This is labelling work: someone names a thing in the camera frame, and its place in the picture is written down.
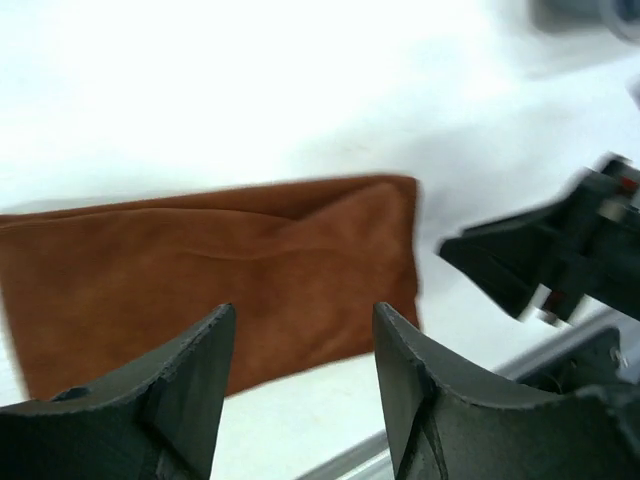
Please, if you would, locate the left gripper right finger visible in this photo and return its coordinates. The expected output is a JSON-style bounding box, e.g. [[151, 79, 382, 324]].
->
[[373, 303, 639, 479]]

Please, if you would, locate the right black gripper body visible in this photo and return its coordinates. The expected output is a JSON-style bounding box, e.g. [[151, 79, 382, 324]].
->
[[534, 155, 639, 323]]

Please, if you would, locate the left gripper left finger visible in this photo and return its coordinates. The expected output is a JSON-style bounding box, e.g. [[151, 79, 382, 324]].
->
[[1, 304, 236, 479]]

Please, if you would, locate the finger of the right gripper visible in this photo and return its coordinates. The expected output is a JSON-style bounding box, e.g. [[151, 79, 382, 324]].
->
[[438, 199, 590, 280], [465, 269, 539, 319]]

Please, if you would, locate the brown towel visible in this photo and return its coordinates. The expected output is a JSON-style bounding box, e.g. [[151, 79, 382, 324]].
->
[[1, 175, 418, 399]]

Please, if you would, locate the clear grey plastic bin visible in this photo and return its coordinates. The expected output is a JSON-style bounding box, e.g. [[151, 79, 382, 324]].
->
[[528, 0, 639, 43]]

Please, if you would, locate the aluminium front rail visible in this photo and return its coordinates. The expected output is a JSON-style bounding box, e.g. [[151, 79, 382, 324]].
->
[[310, 304, 639, 479]]

